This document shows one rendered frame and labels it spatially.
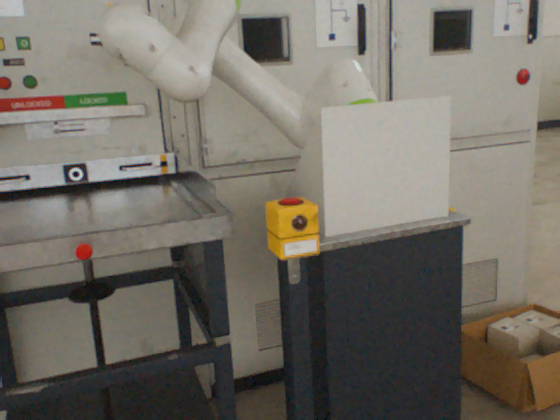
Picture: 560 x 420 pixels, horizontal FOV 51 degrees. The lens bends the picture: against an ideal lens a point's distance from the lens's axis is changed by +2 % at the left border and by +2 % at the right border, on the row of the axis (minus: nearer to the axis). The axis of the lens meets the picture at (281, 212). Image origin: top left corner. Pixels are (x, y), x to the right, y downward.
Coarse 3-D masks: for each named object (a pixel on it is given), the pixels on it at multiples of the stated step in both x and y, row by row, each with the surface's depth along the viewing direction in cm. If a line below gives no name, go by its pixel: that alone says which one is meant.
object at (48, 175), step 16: (96, 160) 161; (112, 160) 162; (128, 160) 164; (144, 160) 165; (0, 176) 154; (16, 176) 155; (32, 176) 156; (48, 176) 158; (96, 176) 162; (112, 176) 163; (128, 176) 165
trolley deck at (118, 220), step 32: (0, 192) 164; (32, 192) 161; (64, 192) 159; (96, 192) 157; (128, 192) 154; (160, 192) 152; (0, 224) 128; (32, 224) 126; (64, 224) 125; (96, 224) 123; (128, 224) 122; (160, 224) 121; (192, 224) 124; (224, 224) 126; (0, 256) 112; (32, 256) 114; (64, 256) 116; (96, 256) 118
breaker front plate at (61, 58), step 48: (48, 0) 150; (96, 0) 154; (144, 0) 158; (48, 48) 152; (96, 48) 156; (0, 96) 151; (144, 96) 163; (0, 144) 153; (48, 144) 157; (96, 144) 161; (144, 144) 165
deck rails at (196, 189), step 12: (180, 168) 163; (192, 168) 145; (168, 180) 166; (180, 180) 165; (192, 180) 147; (204, 180) 133; (180, 192) 149; (192, 192) 148; (204, 192) 134; (192, 204) 135; (204, 204) 134; (216, 204) 125; (204, 216) 124
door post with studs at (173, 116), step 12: (156, 0) 176; (168, 0) 177; (156, 12) 177; (168, 12) 178; (168, 24) 178; (168, 108) 184; (180, 108) 185; (168, 120) 185; (180, 120) 185; (168, 132) 185; (180, 132) 186; (168, 144) 186; (180, 144) 187; (180, 156) 188; (204, 372) 207; (204, 384) 209
